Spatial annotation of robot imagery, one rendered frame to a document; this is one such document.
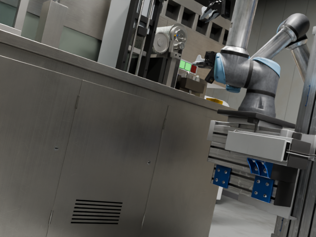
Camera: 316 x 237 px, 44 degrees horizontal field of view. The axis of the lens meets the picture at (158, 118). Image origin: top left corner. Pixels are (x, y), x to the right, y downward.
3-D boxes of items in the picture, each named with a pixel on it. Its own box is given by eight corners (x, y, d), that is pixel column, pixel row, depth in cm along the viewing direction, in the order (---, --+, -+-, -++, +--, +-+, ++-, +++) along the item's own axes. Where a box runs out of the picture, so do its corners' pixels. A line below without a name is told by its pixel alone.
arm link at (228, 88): (227, 88, 189) (232, 66, 190) (223, 90, 201) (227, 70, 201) (243, 91, 189) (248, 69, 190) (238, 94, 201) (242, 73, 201)
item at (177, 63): (176, 76, 230) (183, 46, 231) (152, 75, 248) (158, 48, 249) (177, 77, 231) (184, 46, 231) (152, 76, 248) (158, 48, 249)
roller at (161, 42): (151, 49, 215) (155, 28, 215) (124, 50, 234) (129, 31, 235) (166, 55, 222) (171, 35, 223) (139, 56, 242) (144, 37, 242)
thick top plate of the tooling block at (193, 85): (185, 87, 229) (187, 77, 230) (143, 84, 260) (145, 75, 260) (202, 93, 240) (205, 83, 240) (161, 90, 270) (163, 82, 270)
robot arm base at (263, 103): (282, 121, 155) (288, 97, 155) (256, 113, 147) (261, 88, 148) (255, 118, 168) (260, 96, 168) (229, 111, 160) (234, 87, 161)
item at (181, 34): (182, 27, 226) (187, 38, 229) (179, 27, 227) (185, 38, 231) (174, 33, 222) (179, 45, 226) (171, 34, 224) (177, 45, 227)
